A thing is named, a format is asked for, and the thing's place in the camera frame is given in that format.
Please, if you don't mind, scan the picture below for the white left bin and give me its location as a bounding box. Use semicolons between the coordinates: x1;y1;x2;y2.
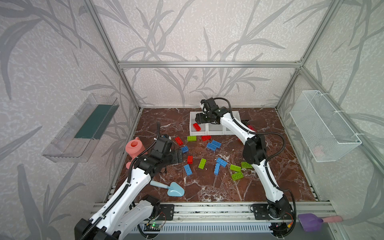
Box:
189;112;208;136

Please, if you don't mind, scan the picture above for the light blue toy shovel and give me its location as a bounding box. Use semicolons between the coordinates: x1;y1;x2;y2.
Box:
150;181;185;197

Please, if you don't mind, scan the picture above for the clear plastic wall tray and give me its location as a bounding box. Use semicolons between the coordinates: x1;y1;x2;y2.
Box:
42;94;120;163

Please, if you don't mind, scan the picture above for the white middle bin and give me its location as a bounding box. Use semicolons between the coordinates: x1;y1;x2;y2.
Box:
207;123;224;136

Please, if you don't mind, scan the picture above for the green lego centre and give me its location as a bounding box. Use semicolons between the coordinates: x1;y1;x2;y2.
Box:
198;159;207;170

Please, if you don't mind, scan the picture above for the green lego bottom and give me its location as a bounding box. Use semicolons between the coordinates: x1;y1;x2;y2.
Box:
231;172;244;181

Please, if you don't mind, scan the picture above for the green lego top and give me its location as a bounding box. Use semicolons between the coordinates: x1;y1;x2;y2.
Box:
187;136;197;142

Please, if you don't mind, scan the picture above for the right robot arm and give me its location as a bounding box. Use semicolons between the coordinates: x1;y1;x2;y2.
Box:
195;97;296;220

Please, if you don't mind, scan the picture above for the pink watering can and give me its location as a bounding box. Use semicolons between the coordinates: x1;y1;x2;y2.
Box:
125;137;146;169

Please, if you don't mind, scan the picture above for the blue lego upright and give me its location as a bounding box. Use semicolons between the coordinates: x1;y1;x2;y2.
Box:
214;163;221;176

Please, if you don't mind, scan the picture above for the red lego small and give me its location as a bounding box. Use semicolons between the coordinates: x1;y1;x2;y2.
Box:
187;156;194;165

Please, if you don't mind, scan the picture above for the white wire basket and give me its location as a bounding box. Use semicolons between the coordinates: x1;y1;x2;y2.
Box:
290;90;362;163

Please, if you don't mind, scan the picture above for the green lego right flat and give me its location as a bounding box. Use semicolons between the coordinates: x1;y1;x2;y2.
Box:
241;162;253;169

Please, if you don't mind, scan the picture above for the purple scoop pink handle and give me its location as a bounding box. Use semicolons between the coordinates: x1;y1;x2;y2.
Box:
298;213;343;232

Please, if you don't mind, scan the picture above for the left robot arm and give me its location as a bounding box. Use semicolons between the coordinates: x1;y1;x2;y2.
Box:
74;134;185;240

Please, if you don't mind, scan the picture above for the electronics board left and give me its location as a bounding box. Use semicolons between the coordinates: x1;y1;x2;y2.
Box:
143;221;166;233

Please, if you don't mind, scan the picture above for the green lego lower middle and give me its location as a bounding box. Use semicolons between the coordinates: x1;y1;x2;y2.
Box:
230;165;242;172

